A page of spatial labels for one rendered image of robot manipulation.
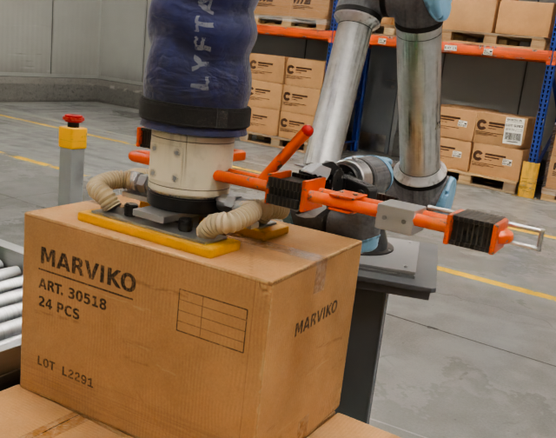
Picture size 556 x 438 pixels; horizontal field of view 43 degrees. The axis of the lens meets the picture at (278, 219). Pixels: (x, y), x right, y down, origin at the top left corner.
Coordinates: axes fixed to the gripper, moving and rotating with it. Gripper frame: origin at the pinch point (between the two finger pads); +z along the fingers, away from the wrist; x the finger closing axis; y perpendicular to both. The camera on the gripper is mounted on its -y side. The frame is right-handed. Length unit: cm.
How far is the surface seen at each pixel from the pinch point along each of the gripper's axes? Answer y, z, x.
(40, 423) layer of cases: 40, 27, -53
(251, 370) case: -2.8, 17.0, -29.7
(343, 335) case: -2.9, -19.4, -34.0
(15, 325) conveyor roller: 83, 0, -53
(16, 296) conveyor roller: 101, -14, -53
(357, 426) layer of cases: -10, -18, -53
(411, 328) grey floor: 51, -219, -107
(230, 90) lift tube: 16.8, 3.8, 17.0
